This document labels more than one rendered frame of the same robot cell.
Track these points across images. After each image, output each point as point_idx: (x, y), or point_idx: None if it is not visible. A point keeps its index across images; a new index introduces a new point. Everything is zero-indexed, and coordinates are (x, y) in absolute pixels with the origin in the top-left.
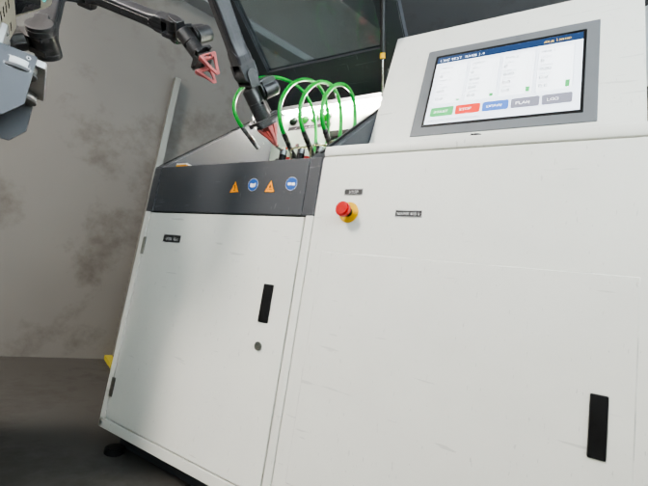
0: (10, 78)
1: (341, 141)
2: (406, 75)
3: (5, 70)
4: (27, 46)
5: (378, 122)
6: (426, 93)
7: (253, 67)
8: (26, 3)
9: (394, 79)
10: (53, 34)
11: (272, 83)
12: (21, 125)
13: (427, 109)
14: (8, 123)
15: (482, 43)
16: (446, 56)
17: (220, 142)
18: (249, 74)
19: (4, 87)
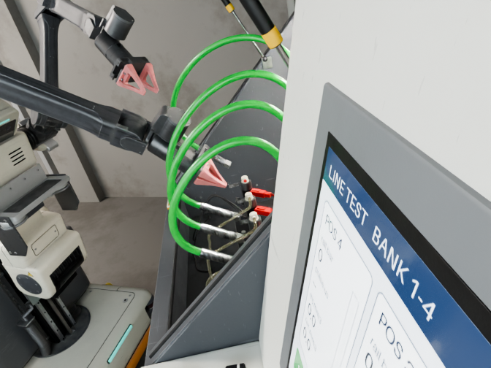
0: (10, 236)
1: (177, 333)
2: (294, 151)
3: (6, 232)
4: (48, 127)
5: (269, 257)
6: (300, 277)
7: (123, 134)
8: (3, 133)
9: (286, 145)
10: (44, 117)
11: (166, 125)
12: (74, 199)
13: (294, 337)
14: (69, 201)
15: (454, 212)
16: (342, 159)
17: (222, 124)
18: (125, 147)
19: (13, 242)
